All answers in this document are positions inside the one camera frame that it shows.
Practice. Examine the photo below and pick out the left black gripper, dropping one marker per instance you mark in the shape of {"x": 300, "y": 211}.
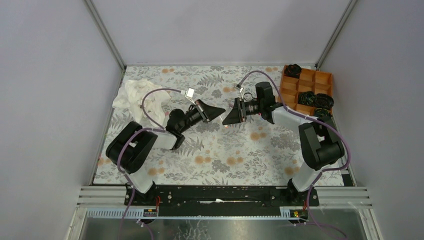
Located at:
{"x": 208, "y": 112}

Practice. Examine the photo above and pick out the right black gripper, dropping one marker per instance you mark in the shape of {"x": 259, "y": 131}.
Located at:
{"x": 236, "y": 115}

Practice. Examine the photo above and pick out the white pen orange tip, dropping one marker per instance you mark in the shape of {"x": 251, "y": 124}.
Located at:
{"x": 222, "y": 118}

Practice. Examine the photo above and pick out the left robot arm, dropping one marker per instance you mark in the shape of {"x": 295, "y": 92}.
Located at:
{"x": 131, "y": 147}

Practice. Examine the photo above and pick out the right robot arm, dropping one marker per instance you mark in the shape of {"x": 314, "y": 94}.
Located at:
{"x": 320, "y": 145}

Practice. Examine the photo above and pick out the floral table mat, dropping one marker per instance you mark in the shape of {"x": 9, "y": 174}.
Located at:
{"x": 252, "y": 153}

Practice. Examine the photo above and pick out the white crumpled cloth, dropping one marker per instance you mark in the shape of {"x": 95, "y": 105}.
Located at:
{"x": 136, "y": 97}

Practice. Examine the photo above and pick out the orange compartment tray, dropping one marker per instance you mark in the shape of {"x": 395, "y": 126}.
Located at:
{"x": 307, "y": 91}

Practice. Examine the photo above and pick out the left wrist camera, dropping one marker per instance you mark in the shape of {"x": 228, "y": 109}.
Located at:
{"x": 189, "y": 94}

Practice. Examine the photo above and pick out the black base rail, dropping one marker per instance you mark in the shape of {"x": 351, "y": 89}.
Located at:
{"x": 220, "y": 201}

